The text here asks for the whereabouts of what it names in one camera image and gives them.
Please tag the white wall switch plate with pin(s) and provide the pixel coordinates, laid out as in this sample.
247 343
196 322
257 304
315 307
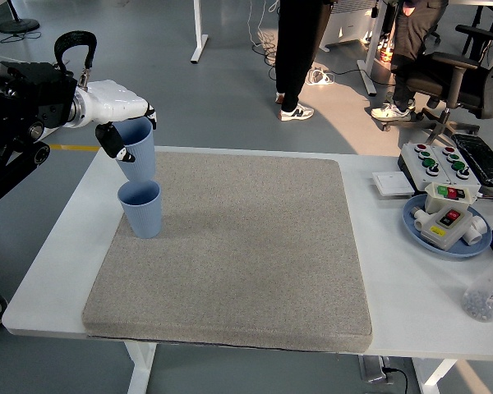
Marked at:
392 184

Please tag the blue plate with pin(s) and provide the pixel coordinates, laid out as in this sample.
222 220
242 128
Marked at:
476 248

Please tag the seated person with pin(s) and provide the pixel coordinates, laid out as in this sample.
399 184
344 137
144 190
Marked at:
415 37

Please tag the blue ribbed cup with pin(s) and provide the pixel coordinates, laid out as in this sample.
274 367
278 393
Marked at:
141 156
144 217

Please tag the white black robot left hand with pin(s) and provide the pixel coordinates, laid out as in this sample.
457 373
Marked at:
111 102

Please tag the black office chair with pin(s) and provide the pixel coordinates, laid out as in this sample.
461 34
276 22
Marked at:
464 86

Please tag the white button control box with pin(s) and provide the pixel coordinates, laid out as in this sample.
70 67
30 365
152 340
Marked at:
415 166
445 162

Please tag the white switch box red button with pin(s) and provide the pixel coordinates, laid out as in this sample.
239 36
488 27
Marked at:
443 230

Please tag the grey-brown mat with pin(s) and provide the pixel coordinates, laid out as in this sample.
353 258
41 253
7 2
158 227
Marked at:
271 246

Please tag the black fan stand base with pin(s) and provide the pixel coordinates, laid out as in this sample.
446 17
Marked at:
19 25

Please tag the white pipe fitting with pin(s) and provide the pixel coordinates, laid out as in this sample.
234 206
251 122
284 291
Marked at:
419 219
476 230

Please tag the clear bottle red cap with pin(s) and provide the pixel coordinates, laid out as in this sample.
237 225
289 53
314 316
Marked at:
487 291

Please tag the white switch box green red buttons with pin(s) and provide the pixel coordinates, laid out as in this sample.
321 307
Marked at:
435 201

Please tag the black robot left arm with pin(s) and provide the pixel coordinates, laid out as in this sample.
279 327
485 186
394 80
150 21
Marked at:
24 94

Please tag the white table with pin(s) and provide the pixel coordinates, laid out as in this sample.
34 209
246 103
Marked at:
394 295

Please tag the white desk leg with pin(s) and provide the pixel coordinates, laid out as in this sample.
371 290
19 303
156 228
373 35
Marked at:
199 37

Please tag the black wrapped block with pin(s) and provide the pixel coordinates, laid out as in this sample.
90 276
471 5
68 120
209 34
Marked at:
485 160

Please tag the standing person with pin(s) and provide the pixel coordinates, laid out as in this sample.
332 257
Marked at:
298 45

